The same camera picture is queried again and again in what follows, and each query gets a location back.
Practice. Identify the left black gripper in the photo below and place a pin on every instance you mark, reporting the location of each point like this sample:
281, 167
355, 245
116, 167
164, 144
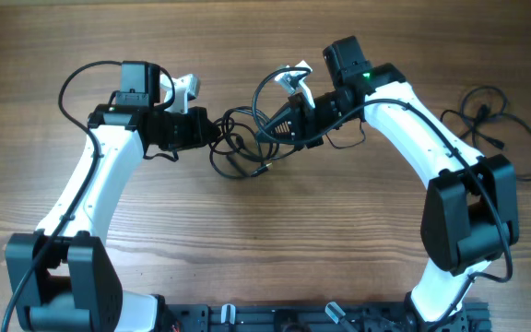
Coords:
198, 119

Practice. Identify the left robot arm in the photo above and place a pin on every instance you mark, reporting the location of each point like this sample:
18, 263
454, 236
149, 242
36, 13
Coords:
61, 276

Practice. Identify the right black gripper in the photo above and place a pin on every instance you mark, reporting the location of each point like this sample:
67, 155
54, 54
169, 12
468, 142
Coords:
304, 124

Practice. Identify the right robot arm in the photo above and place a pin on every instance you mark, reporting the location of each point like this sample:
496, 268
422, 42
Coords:
470, 215

